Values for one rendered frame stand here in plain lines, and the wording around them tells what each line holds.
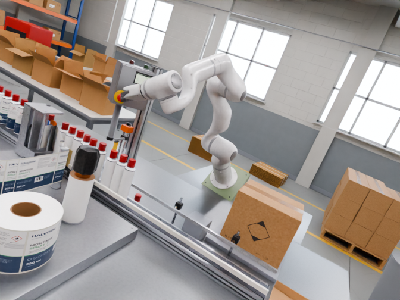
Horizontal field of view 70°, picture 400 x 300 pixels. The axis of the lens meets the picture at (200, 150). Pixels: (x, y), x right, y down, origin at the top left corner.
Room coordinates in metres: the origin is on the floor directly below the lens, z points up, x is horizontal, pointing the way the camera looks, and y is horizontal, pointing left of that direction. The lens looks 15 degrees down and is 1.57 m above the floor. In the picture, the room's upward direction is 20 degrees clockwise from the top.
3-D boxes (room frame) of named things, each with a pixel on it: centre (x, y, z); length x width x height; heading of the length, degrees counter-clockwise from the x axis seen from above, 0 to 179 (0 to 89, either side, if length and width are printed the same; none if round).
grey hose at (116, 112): (1.38, 0.46, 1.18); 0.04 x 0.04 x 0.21
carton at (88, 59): (5.96, 2.94, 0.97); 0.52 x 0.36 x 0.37; 159
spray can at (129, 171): (1.21, 0.27, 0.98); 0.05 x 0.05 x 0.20
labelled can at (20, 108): (1.49, 1.01, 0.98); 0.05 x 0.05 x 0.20
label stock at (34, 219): (0.71, 0.42, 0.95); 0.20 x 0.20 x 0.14
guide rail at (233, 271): (1.09, 0.09, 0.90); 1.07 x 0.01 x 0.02; 69
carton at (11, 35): (3.73, 2.76, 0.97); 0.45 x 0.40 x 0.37; 158
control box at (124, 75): (1.35, 0.41, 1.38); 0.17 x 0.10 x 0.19; 124
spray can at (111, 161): (1.24, 0.37, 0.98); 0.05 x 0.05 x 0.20
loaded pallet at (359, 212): (4.02, -2.56, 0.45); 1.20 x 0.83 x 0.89; 157
